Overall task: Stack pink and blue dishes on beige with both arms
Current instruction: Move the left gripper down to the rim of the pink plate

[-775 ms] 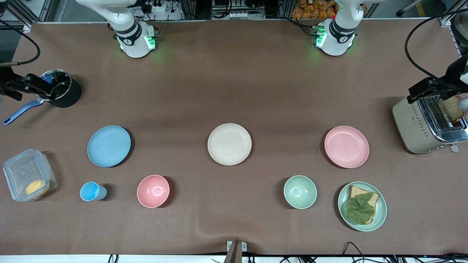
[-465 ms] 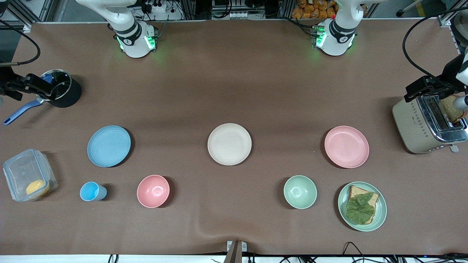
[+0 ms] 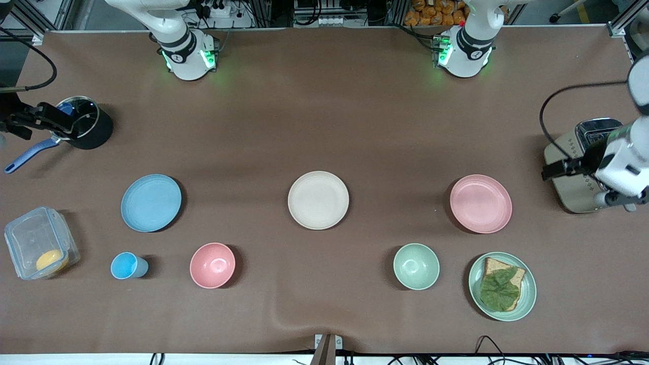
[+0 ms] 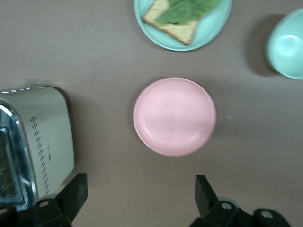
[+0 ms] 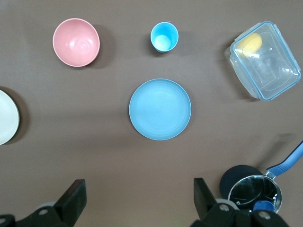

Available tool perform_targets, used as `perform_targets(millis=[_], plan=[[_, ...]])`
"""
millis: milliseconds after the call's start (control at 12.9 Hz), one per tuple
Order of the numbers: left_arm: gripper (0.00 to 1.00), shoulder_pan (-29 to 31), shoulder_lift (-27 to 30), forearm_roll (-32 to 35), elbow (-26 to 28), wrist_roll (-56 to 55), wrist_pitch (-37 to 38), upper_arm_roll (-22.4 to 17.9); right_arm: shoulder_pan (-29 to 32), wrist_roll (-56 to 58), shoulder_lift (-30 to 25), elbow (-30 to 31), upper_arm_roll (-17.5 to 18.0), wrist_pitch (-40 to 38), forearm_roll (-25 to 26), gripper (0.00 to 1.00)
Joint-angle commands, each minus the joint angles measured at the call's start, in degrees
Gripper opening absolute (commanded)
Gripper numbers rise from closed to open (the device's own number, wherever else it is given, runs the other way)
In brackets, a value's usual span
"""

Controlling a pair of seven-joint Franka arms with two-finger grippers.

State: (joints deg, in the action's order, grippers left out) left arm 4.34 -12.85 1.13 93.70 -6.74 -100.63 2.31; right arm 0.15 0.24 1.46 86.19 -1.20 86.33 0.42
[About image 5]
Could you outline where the glass lid blue knob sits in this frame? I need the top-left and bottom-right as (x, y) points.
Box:
(227, 175), (283, 215)

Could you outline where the blue plate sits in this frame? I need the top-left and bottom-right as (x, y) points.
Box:
(128, 79), (192, 140)

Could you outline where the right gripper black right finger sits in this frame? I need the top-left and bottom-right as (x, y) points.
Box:
(191, 177), (291, 227)

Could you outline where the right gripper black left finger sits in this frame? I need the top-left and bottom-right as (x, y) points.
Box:
(0, 179), (87, 227)

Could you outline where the yellow round sponge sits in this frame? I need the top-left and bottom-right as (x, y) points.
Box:
(236, 32), (263, 59)

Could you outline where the pink bowl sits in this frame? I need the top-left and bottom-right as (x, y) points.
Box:
(52, 18), (100, 67)

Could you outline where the blue cup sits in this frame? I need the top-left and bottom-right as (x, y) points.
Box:
(150, 22), (179, 54)

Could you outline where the brown table mat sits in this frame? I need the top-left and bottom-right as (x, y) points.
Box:
(0, 0), (303, 227)

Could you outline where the beige plate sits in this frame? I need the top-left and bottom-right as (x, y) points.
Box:
(0, 89), (20, 145)

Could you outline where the black saucepan blue handle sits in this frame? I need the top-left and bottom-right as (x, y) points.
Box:
(219, 140), (303, 215)

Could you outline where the clear plastic container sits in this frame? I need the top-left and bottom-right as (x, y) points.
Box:
(224, 20), (302, 102)

